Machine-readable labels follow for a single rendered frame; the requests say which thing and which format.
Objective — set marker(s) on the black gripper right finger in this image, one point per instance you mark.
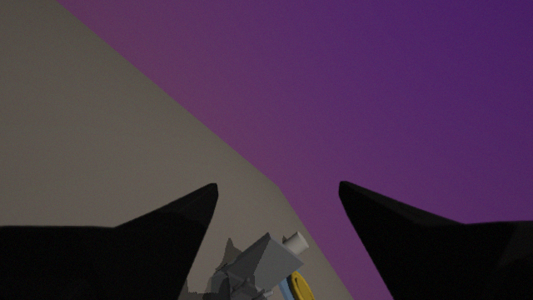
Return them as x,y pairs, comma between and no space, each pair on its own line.
423,256

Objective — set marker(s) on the yellow plate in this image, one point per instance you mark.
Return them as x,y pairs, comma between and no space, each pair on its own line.
300,287

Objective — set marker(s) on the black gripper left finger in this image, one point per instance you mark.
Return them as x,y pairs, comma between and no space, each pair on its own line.
147,258

